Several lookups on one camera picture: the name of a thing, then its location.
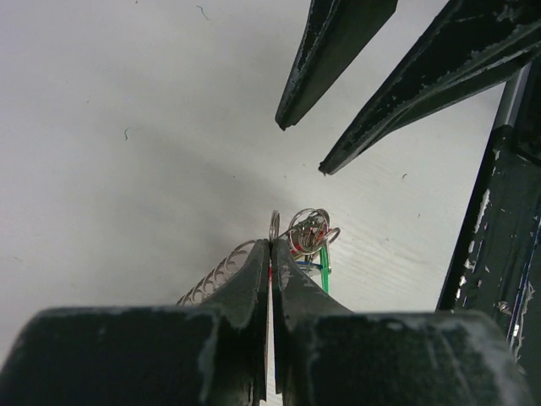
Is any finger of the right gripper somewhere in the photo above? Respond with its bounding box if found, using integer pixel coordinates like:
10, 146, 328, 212
319, 1, 540, 174
275, 0, 397, 130

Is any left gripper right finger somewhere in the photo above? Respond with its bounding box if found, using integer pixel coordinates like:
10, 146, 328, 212
271, 240, 533, 405

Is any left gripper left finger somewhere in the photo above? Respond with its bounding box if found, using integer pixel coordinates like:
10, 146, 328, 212
1, 240, 270, 405

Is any blue tag key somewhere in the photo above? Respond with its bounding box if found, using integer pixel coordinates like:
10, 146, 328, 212
296, 261, 323, 277

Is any green tag key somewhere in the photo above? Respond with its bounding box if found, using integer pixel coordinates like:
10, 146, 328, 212
319, 244, 331, 294

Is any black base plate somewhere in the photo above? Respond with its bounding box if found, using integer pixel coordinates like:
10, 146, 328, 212
436, 59, 540, 373

